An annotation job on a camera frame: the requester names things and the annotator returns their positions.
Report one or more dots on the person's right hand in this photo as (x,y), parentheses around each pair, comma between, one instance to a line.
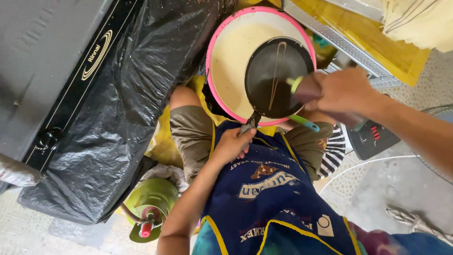
(341,92)

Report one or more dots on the person's left hand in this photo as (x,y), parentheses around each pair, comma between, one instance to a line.
(231,145)

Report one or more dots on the person's right fingers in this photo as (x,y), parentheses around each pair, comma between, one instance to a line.
(315,104)

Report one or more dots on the black frying pan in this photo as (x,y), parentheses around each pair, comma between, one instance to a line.
(269,70)

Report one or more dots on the black white striped cloth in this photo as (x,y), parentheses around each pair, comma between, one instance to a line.
(332,152)

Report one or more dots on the black standing fan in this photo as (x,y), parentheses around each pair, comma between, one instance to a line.
(371,140)

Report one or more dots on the metal rack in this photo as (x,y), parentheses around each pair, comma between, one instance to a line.
(339,40)

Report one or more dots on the yellow board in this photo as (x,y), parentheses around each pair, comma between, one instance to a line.
(389,49)

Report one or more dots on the pink basin of batter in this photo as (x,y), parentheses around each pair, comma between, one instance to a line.
(230,53)

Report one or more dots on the navy blue printed apron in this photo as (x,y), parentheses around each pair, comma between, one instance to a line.
(269,198)

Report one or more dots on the olive green shorts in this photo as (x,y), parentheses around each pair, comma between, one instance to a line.
(191,134)

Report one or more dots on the cream cloth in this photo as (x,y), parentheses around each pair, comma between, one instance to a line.
(421,21)

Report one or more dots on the grey rag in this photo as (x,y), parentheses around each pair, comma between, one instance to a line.
(417,223)

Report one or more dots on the colourful tie-dye shirt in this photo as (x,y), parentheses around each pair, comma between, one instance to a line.
(389,245)

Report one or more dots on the white crumpled cloth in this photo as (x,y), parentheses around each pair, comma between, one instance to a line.
(166,173)

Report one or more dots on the green gas cylinder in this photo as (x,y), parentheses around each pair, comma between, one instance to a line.
(155,193)

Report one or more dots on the black plastic sheet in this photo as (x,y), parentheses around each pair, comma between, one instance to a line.
(124,106)

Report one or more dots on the red gas regulator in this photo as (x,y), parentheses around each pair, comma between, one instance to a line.
(147,228)

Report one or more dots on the grey gas stove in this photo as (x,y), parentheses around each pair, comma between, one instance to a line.
(35,53)

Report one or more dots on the clear plastic bag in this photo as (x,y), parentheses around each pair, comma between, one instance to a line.
(17,173)

